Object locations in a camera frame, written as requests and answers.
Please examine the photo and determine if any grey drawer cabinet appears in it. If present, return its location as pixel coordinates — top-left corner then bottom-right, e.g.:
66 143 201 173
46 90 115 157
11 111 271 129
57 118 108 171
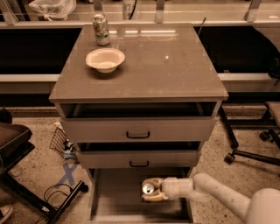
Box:
48 23 229 224

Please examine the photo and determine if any grey drawer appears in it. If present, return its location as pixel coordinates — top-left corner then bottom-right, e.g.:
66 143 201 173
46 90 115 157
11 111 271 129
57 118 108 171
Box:
59 101 218 143
77 142 200 168
89 167 193 224

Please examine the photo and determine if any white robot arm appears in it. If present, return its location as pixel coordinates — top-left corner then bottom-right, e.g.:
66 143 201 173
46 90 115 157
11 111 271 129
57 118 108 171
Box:
142 173 280 224

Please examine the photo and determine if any white paper bowl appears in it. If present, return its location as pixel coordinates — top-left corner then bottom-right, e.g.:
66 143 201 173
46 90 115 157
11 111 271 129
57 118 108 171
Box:
86 48 125 74

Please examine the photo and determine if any clear plastic bag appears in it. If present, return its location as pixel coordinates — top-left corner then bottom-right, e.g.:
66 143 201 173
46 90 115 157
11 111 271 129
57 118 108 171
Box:
29 0 76 21

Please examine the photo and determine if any top grey drawer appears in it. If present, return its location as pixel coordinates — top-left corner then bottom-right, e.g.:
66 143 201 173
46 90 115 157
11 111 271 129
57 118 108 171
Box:
59 101 218 143

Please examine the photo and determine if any bottom grey drawer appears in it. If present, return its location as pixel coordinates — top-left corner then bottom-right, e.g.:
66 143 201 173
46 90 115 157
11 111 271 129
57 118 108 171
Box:
89 167 193 224

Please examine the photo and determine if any shoe tip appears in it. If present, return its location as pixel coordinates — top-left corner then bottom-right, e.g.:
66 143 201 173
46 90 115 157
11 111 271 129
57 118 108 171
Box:
0 205 13 224

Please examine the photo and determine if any black office chair left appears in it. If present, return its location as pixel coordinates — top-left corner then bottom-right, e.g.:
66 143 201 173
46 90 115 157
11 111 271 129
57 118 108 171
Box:
0 108 88 224

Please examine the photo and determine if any middle grey drawer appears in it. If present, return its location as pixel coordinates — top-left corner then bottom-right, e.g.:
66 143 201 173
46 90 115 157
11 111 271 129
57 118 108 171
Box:
77 142 200 168

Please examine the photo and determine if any black floor cable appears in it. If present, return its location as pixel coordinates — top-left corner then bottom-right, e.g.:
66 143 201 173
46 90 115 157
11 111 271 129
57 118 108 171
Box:
34 183 75 224

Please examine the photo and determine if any black wire basket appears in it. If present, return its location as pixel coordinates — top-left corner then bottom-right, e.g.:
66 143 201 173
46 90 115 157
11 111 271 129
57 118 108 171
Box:
50 128 77 160

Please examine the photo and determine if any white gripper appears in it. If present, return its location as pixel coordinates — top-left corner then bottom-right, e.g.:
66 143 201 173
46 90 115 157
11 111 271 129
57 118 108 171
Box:
142 177 194 202

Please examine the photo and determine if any green soda can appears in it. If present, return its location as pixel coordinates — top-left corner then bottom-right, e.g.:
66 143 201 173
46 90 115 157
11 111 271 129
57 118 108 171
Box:
93 14 110 46

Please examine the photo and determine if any redbull can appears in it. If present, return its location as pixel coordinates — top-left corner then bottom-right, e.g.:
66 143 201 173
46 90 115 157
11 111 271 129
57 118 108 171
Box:
142 183 155 194

